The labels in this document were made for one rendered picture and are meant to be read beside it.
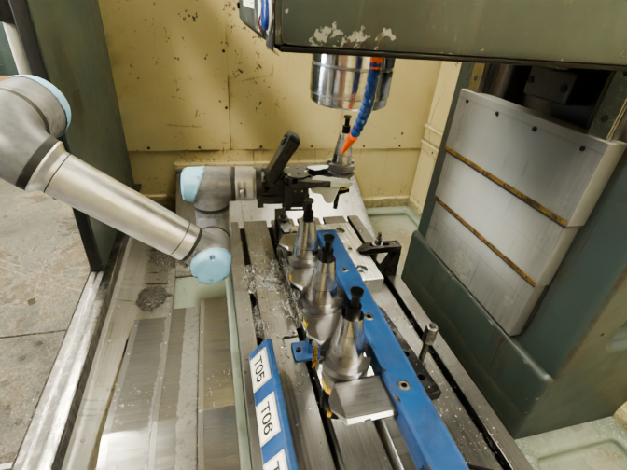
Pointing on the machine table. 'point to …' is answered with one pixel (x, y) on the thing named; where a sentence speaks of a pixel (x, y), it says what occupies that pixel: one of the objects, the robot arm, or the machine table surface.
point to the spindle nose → (347, 81)
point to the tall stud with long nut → (427, 339)
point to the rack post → (302, 351)
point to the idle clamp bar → (414, 361)
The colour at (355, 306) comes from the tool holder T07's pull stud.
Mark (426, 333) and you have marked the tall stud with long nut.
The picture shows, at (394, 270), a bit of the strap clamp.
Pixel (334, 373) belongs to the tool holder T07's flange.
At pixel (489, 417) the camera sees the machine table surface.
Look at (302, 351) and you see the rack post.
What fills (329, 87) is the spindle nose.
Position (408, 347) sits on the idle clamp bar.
